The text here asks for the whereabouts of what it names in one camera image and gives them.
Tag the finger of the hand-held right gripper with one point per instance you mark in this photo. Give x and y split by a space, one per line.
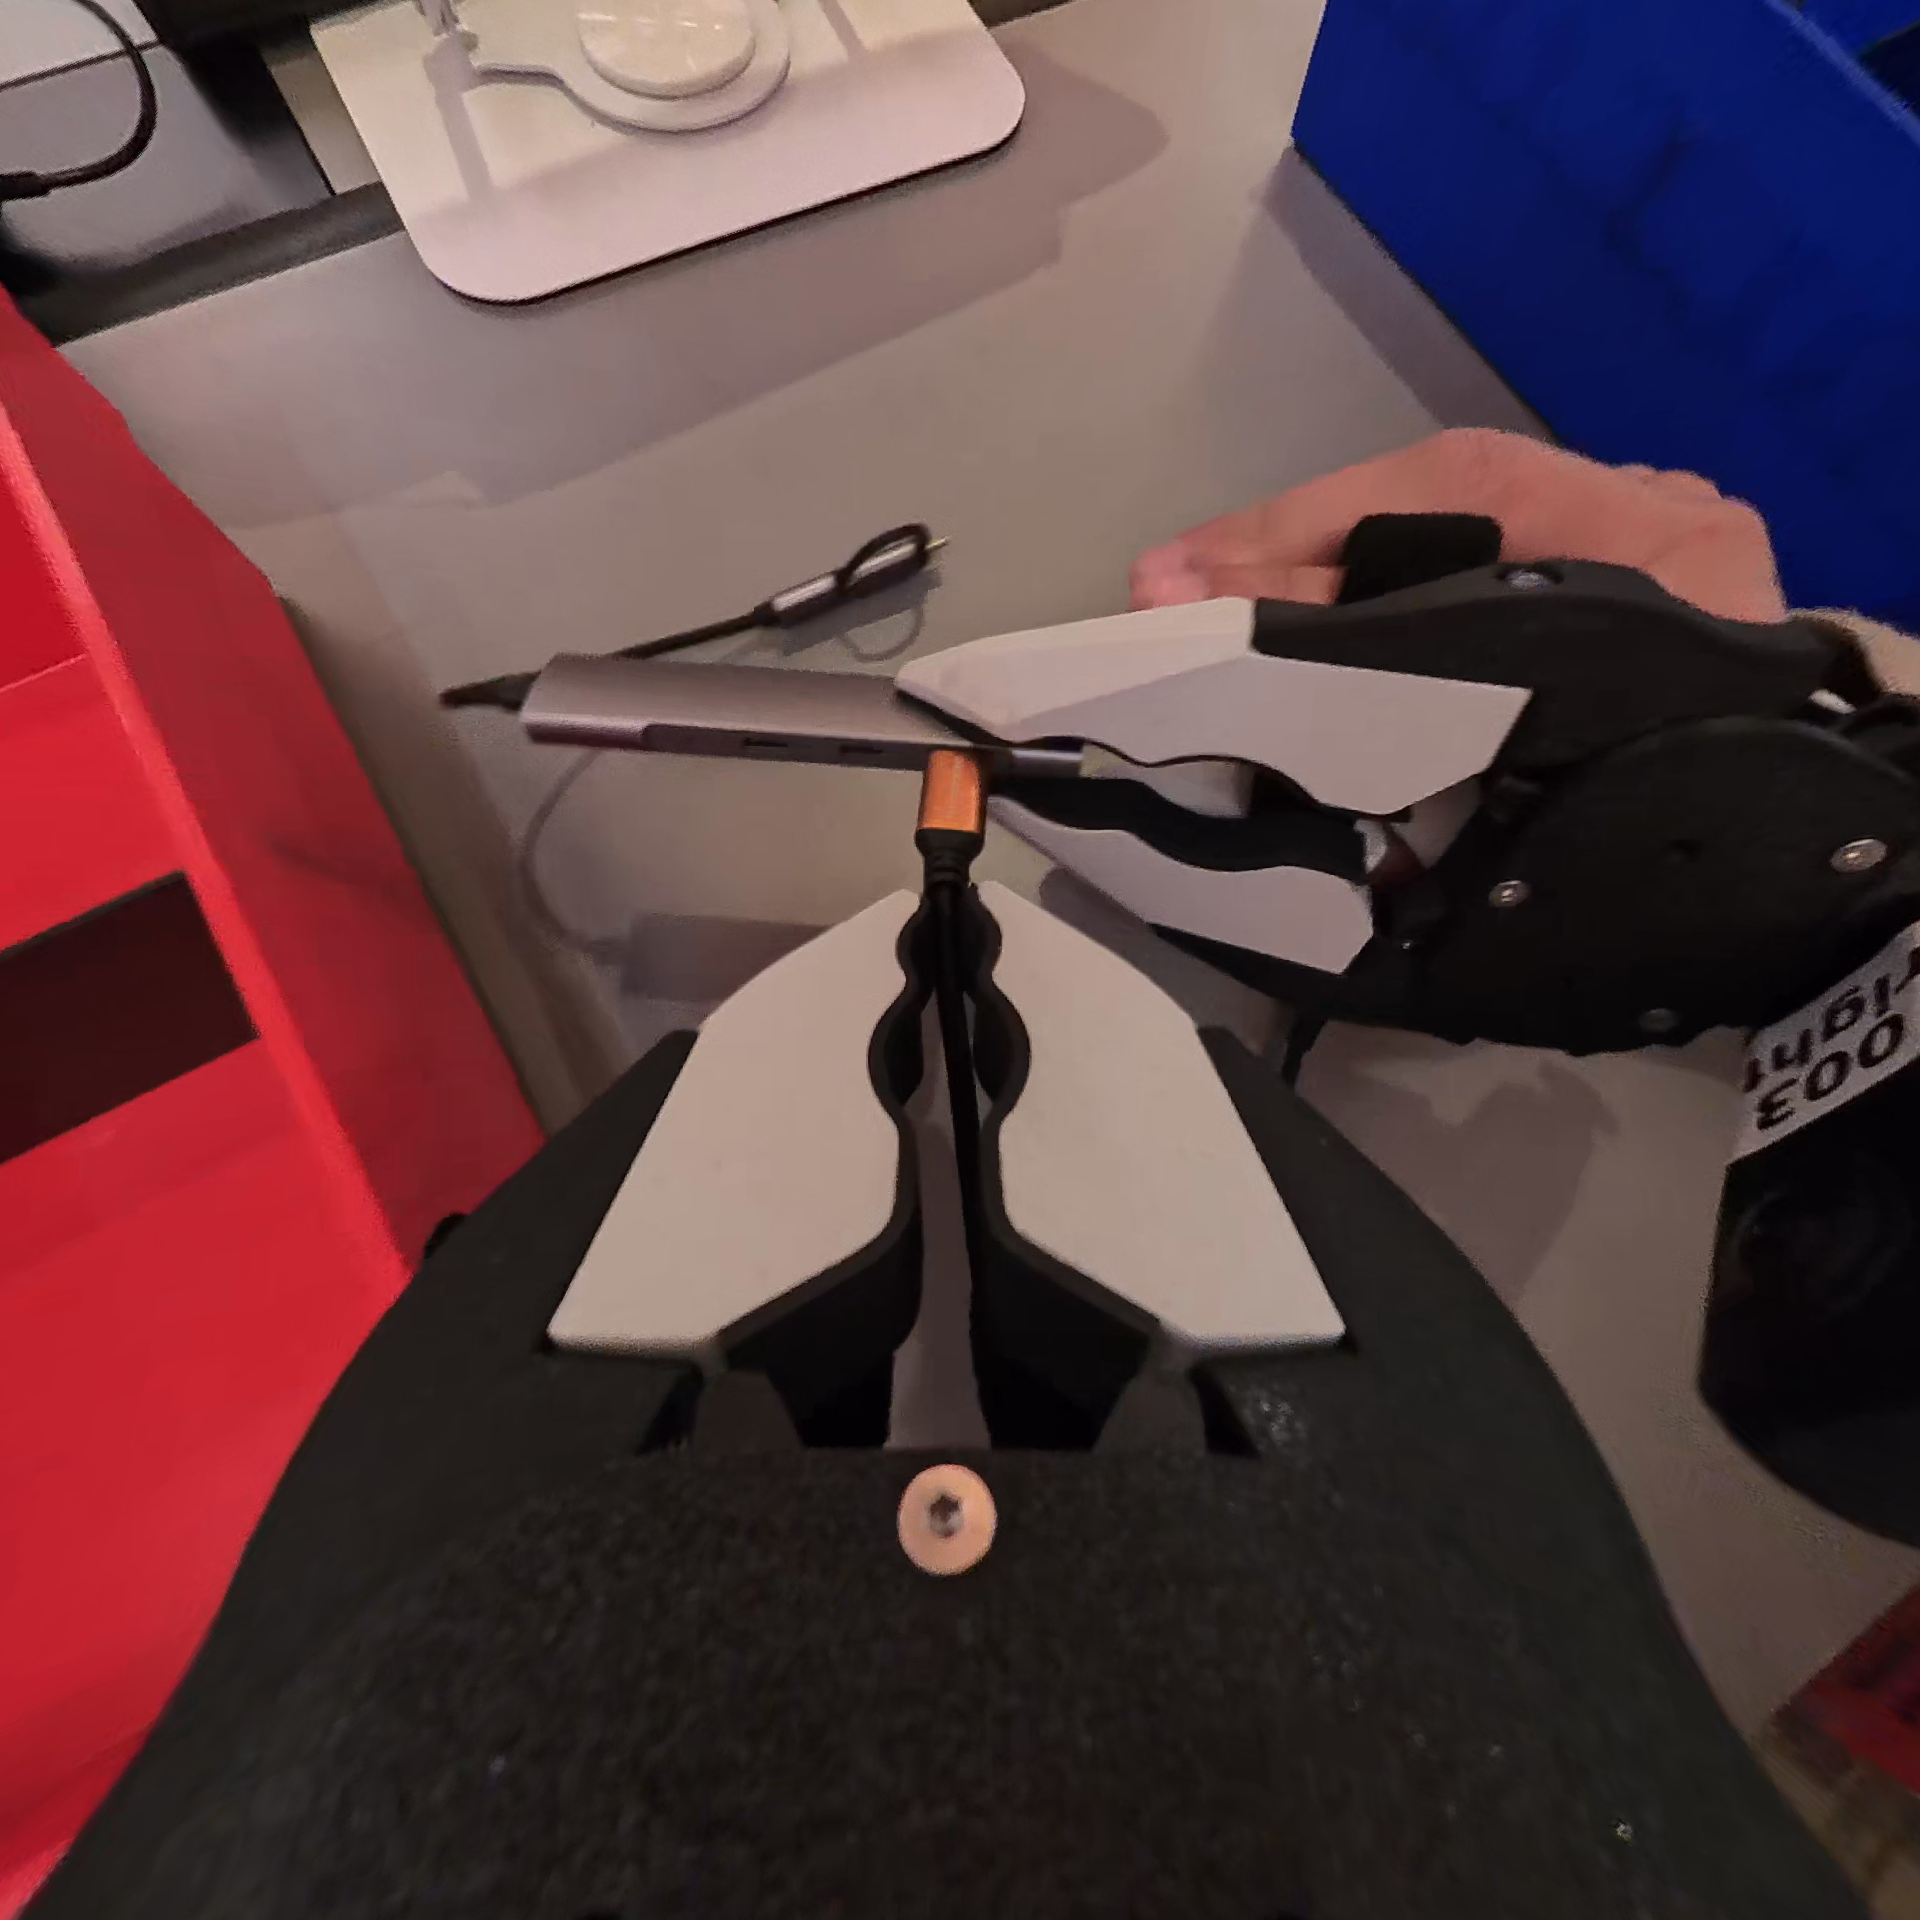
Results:
1263 908
1199 685

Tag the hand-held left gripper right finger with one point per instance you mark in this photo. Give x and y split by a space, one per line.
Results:
1170 1169

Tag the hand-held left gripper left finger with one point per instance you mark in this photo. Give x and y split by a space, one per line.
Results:
750 1141

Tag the grey USB hub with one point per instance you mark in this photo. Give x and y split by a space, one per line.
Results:
675 704

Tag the blue storage bin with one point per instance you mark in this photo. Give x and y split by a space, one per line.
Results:
1576 225

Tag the red storage bin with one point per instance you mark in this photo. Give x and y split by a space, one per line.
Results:
151 1349

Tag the person's right forearm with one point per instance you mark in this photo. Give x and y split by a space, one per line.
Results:
1875 646

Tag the grey desk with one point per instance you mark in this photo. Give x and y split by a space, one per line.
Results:
750 420

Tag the person's right hand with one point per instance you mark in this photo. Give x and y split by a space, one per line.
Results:
1576 501

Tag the wooden book stand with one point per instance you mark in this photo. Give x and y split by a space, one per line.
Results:
496 194

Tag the red flat box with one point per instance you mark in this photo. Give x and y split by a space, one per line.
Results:
1861 1708

